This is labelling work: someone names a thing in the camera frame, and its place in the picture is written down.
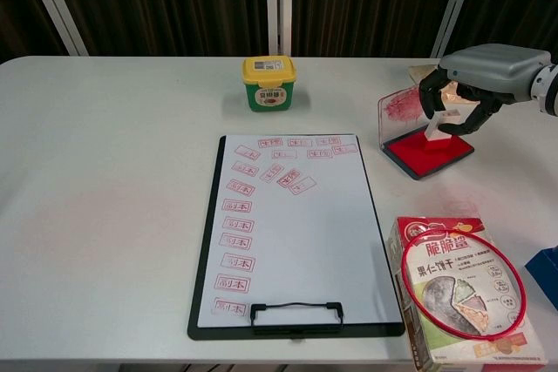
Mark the black grey right robot hand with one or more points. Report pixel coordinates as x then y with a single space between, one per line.
492 69

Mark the small clear red stamp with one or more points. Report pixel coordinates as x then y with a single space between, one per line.
438 128

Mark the red ink pad clear lid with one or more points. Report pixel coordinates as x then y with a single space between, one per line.
418 156

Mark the cracker box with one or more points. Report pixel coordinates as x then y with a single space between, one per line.
457 267

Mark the blue pack of bottles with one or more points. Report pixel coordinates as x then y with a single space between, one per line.
545 269

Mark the green tub yellow lid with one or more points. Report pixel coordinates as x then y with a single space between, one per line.
269 84

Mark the white paper with red stamps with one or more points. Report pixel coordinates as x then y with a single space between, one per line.
314 250

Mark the dark curtain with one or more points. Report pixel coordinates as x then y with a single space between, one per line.
174 2

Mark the black clipboard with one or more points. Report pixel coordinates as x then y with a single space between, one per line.
205 259

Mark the white frame post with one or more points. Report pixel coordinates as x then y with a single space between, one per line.
279 2
455 6
54 6

